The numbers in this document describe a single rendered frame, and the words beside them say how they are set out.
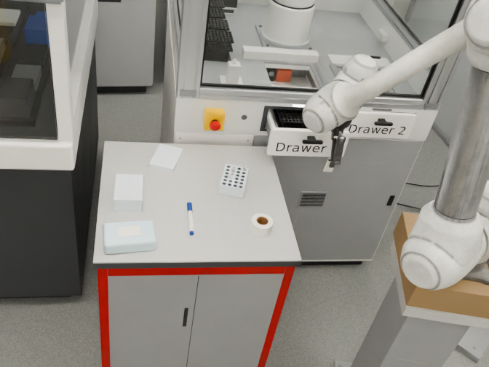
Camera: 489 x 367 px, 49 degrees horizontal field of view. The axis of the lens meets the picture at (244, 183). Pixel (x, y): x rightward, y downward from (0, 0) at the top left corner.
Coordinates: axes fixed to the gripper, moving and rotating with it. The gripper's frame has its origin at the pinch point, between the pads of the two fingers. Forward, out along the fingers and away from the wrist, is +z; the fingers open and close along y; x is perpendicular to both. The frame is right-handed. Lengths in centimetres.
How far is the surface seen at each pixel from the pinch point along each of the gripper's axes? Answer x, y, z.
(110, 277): 70, -39, 14
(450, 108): -145, 129, 97
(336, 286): -32, -5, 91
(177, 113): 49, 23, 7
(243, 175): 27.0, -2.2, 10.1
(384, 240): -68, 24, 97
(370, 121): -24.2, 21.6, 5.0
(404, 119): -38.3, 21.9, 3.6
